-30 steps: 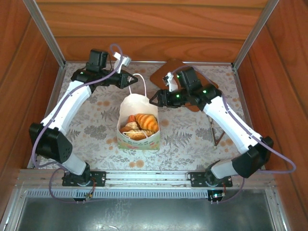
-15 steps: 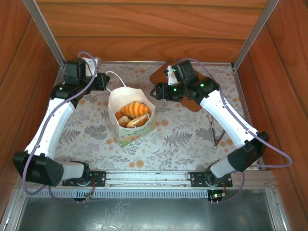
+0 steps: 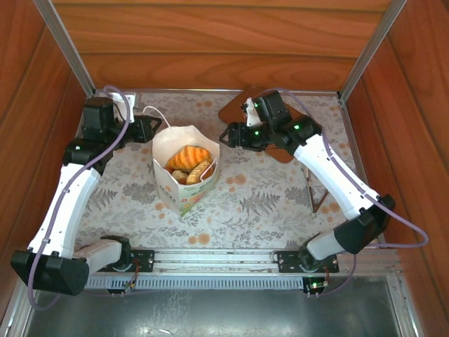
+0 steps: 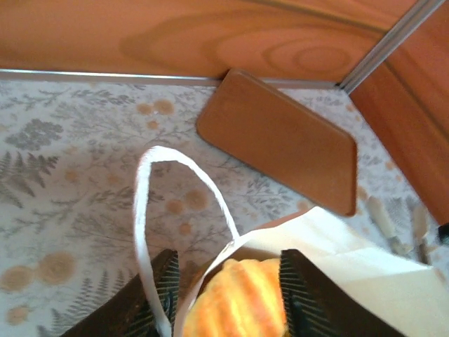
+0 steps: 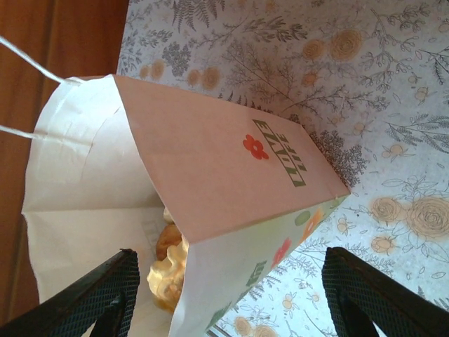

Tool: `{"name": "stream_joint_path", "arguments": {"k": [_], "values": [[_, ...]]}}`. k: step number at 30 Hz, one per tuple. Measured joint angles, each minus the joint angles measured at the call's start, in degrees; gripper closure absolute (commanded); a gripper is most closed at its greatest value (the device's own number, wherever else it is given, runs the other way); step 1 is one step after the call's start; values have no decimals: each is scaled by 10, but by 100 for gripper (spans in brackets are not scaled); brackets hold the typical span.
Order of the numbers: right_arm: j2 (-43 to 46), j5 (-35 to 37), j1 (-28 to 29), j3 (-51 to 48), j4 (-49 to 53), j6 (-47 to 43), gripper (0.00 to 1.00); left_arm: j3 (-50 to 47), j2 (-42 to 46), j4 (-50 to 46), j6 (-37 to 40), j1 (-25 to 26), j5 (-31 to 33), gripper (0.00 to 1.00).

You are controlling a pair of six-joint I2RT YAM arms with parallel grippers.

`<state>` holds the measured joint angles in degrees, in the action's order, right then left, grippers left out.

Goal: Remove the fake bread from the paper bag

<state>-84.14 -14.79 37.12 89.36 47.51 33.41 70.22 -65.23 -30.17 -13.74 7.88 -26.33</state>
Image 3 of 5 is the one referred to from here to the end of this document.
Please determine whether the brown rectangular tray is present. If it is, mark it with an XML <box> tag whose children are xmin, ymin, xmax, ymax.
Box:
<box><xmin>217</xmin><ymin>85</ymin><xmax>308</xmax><ymax>164</ymax></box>

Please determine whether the striped fake croissant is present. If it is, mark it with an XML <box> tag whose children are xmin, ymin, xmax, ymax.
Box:
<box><xmin>166</xmin><ymin>144</ymin><xmax>213</xmax><ymax>173</ymax></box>

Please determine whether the ridged yellow fake bread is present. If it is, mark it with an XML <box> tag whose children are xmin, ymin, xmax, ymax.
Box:
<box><xmin>185</xmin><ymin>160</ymin><xmax>213</xmax><ymax>186</ymax></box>

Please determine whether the small brown fake bread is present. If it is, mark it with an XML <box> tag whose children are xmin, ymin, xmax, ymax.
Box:
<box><xmin>170</xmin><ymin>168</ymin><xmax>189</xmax><ymax>184</ymax></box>

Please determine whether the printed white paper bag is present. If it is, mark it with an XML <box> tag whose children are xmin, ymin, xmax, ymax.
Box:
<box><xmin>142</xmin><ymin>105</ymin><xmax>221</xmax><ymax>218</ymax></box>

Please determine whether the floral tablecloth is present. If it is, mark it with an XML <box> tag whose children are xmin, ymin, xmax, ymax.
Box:
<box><xmin>75</xmin><ymin>91</ymin><xmax>382</xmax><ymax>251</ymax></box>

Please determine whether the small circuit board green light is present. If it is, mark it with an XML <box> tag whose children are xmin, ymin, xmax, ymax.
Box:
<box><xmin>304</xmin><ymin>277</ymin><xmax>330</xmax><ymax>295</ymax></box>

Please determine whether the grey metal sheet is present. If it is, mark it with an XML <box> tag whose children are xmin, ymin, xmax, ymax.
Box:
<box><xmin>24</xmin><ymin>277</ymin><xmax>403</xmax><ymax>337</ymax></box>

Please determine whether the aluminium frame post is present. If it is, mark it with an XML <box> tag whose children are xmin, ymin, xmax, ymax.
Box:
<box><xmin>337</xmin><ymin>0</ymin><xmax>408</xmax><ymax>102</ymax></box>
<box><xmin>33</xmin><ymin>0</ymin><xmax>96</xmax><ymax>99</ymax></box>

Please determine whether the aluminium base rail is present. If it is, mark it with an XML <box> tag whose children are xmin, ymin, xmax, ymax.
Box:
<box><xmin>75</xmin><ymin>244</ymin><xmax>403</xmax><ymax>279</ymax></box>

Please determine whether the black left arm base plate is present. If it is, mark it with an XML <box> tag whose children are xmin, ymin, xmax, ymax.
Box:
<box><xmin>115</xmin><ymin>245</ymin><xmax>156</xmax><ymax>273</ymax></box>

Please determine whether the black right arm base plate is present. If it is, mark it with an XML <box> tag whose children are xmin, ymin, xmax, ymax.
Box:
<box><xmin>276</xmin><ymin>249</ymin><xmax>340</xmax><ymax>274</ymax></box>

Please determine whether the grey slotted cable duct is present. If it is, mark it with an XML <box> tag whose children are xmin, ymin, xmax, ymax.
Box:
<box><xmin>86</xmin><ymin>275</ymin><xmax>304</xmax><ymax>291</ymax></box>

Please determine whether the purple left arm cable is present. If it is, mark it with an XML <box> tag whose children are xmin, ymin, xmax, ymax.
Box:
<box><xmin>27</xmin><ymin>84</ymin><xmax>133</xmax><ymax>312</ymax></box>

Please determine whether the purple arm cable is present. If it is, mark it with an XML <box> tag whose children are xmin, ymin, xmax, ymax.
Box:
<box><xmin>27</xmin><ymin>84</ymin><xmax>133</xmax><ymax>312</ymax></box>
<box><xmin>261</xmin><ymin>87</ymin><xmax>429</xmax><ymax>296</ymax></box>

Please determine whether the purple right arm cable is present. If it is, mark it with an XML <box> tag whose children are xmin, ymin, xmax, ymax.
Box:
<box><xmin>261</xmin><ymin>87</ymin><xmax>429</xmax><ymax>296</ymax></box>

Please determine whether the aluminium frame rail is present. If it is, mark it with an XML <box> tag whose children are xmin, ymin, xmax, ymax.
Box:
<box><xmin>385</xmin><ymin>275</ymin><xmax>424</xmax><ymax>337</ymax></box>
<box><xmin>0</xmin><ymin>280</ymin><xmax>36</xmax><ymax>337</ymax></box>

